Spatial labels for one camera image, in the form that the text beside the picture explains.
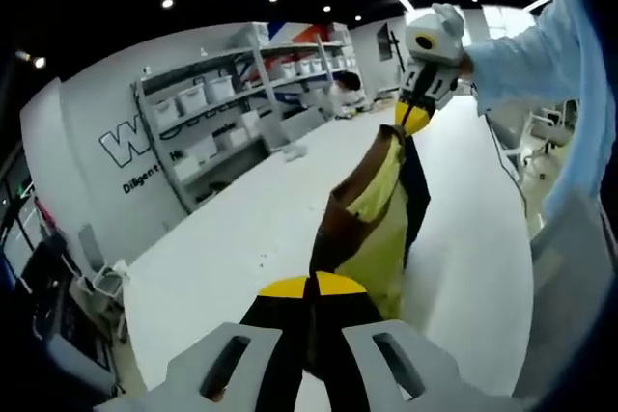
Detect grey chair backs by shelf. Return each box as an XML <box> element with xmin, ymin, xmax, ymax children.
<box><xmin>278</xmin><ymin>106</ymin><xmax>325</xmax><ymax>148</ymax></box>

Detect grey metal shelf rack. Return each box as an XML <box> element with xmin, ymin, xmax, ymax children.
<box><xmin>129</xmin><ymin>20</ymin><xmax>361</xmax><ymax>215</ymax></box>

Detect black screen on tripod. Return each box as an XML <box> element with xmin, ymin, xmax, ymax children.
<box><xmin>376</xmin><ymin>23</ymin><xmax>411</xmax><ymax>90</ymax></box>

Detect white crumpled object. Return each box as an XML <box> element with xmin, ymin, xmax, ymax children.
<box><xmin>279</xmin><ymin>144</ymin><xmax>310</xmax><ymax>162</ymax></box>

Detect white grey office chair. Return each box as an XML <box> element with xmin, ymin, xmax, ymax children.
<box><xmin>76</xmin><ymin>223</ymin><xmax>129</xmax><ymax>312</ymax></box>

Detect row of white storage bins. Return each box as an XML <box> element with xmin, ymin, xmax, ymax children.
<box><xmin>152</xmin><ymin>52</ymin><xmax>358</xmax><ymax>119</ymax></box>

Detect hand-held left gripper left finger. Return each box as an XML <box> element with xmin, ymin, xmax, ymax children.
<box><xmin>96</xmin><ymin>275</ymin><xmax>315</xmax><ymax>412</ymax></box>

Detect yellow garment with coloured sleeves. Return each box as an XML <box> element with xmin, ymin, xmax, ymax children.
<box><xmin>308</xmin><ymin>124</ymin><xmax>432</xmax><ymax>321</ymax></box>

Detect dark office desk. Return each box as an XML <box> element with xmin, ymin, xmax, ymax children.
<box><xmin>0</xmin><ymin>218</ymin><xmax>117</xmax><ymax>384</ymax></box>

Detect person's right hand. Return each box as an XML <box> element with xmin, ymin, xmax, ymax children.
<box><xmin>456</xmin><ymin>52</ymin><xmax>475</xmax><ymax>80</ymax></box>

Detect row of white shelf boxes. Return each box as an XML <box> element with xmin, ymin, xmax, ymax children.
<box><xmin>171</xmin><ymin>112</ymin><xmax>265</xmax><ymax>181</ymax></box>

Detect pink hanging cloth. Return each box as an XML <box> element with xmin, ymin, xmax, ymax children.
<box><xmin>34</xmin><ymin>192</ymin><xmax>53</xmax><ymax>228</ymax></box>

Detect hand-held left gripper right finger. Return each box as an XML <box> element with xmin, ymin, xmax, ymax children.
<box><xmin>308</xmin><ymin>271</ymin><xmax>537</xmax><ymax>412</ymax></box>

